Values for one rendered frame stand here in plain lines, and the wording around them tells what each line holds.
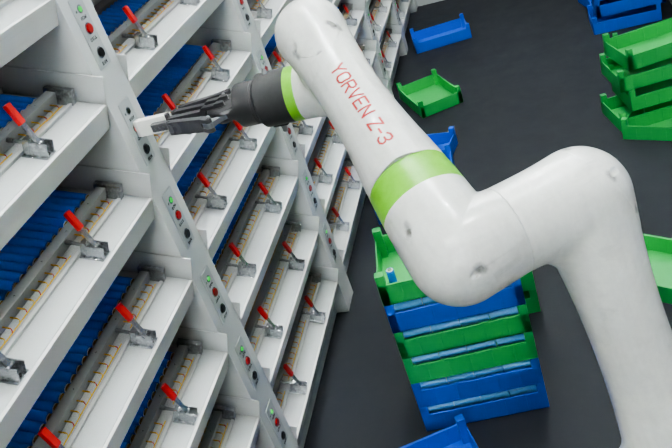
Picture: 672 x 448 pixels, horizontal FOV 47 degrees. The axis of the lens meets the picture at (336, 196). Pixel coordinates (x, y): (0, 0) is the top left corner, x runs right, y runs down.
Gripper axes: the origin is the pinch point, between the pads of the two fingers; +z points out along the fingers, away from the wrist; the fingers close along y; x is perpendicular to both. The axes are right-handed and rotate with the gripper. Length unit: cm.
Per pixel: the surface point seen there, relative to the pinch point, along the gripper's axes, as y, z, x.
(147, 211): -7.5, 4.3, -12.8
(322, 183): 91, 7, -67
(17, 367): -48.6, 5.4, -10.3
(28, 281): -33.6, 10.6, -6.8
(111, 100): -3.0, 3.8, 7.1
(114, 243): -19.1, 4.9, -11.3
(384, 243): 34, -23, -55
